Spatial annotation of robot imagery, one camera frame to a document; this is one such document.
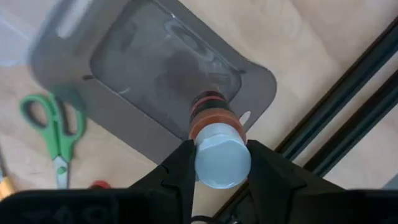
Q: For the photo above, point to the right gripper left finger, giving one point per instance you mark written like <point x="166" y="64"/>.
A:
<point x="174" y="174"/>

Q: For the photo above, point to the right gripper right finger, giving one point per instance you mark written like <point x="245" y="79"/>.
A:
<point x="273" y="174"/>

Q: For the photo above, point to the orange paint bottle white cap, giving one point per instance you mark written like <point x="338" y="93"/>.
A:
<point x="222" y="161"/>

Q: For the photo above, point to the red paint bottle white cap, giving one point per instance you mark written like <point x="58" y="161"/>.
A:
<point x="100" y="185"/>

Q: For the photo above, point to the grey plastic bin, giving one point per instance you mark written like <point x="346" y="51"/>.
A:
<point x="62" y="71"/>

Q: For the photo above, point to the clear plastic bin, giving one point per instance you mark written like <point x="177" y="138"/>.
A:
<point x="12" y="37"/>

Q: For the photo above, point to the black aluminium table frame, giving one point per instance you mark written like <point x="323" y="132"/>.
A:
<point x="342" y="96"/>

